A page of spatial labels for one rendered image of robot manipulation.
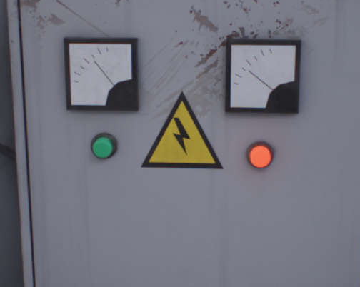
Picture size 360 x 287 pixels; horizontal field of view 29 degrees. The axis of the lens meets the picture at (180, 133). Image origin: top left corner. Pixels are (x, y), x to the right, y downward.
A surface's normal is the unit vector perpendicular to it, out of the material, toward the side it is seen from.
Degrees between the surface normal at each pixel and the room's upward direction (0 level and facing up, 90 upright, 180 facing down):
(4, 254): 90
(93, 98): 90
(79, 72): 90
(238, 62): 90
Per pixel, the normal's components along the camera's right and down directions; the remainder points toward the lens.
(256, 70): -0.07, 0.25
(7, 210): 0.95, 0.07
